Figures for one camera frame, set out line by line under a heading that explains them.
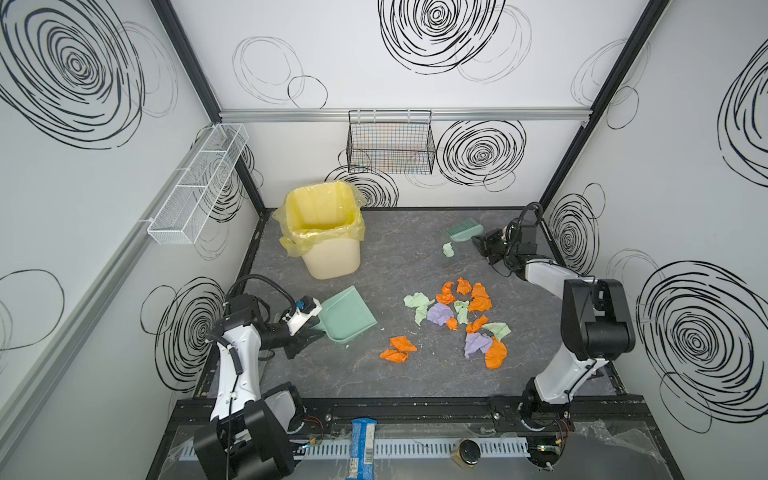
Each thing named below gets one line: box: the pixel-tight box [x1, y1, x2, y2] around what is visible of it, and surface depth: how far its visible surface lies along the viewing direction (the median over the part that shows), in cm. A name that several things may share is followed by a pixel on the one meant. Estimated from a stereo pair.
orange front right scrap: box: [484, 337, 508, 369], surface depth 86 cm
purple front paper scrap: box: [464, 332, 492, 359], surface depth 86 cm
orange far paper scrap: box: [456, 277, 473, 295], surface depth 98 cm
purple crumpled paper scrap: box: [427, 303, 454, 326], surface depth 93 cm
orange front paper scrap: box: [380, 336, 418, 363], surface depth 85 cm
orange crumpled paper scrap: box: [436, 281, 456, 305], surface depth 96 cm
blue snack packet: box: [346, 418, 378, 480], surface depth 70 cm
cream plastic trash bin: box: [302, 238, 361, 280], surface depth 93 cm
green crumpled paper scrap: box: [403, 292, 435, 326], surface depth 95 cm
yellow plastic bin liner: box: [272, 181, 366, 258], surface depth 93 cm
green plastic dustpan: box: [314, 285, 378, 342], surface depth 82 cm
